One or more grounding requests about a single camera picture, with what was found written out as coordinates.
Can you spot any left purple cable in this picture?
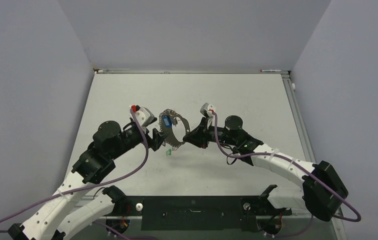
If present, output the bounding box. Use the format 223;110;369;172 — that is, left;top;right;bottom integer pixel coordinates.
0;107;158;240

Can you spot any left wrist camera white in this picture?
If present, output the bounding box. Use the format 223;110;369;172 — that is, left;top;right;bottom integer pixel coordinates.
130;105;157;128

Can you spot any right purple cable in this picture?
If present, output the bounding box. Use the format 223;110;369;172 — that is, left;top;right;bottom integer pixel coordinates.
208;110;362;238

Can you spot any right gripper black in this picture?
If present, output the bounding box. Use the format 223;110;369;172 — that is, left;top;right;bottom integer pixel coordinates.
184;117;237;149

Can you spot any aluminium frame rail right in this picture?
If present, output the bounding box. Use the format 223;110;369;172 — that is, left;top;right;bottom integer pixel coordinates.
281;71;317;164

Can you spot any aluminium frame rail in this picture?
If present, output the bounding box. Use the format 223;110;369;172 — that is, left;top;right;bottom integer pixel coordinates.
44;195;344;220
94;69;289;75
281;71;317;164

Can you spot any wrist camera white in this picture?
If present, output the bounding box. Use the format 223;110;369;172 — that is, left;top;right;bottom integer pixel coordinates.
200;102;215;118
130;105;157;128

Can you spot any key with blue tag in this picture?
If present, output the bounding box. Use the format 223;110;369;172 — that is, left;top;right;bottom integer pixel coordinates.
162;115;178;128

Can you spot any purple cable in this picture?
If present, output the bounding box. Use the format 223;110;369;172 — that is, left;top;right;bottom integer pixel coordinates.
208;110;362;238
0;107;158;240

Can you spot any aluminium frame rail front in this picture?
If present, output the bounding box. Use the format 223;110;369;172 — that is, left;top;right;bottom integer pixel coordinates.
44;195;344;220

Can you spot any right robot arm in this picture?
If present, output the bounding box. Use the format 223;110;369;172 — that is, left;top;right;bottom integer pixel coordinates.
183;115;349;222

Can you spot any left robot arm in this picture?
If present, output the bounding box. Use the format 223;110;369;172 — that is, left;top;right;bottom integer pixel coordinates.
7;121;168;240

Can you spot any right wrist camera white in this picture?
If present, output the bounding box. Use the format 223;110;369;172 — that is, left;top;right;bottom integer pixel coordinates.
200;102;215;118

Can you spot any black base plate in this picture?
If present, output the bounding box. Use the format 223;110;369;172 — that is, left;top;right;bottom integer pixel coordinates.
106;196;292;233

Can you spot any aluminium frame rail back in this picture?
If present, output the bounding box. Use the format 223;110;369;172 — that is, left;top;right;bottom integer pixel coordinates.
94;69;289;75

